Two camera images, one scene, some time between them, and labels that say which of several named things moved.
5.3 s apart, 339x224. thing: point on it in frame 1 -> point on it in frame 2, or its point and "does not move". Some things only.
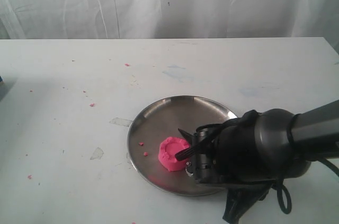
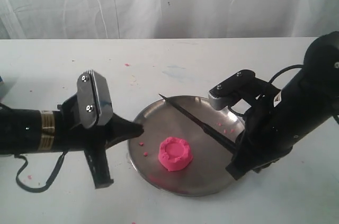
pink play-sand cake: x=168 y=149 does not move
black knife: x=188 y=152 -> x=228 y=142
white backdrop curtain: x=144 y=4 does not move
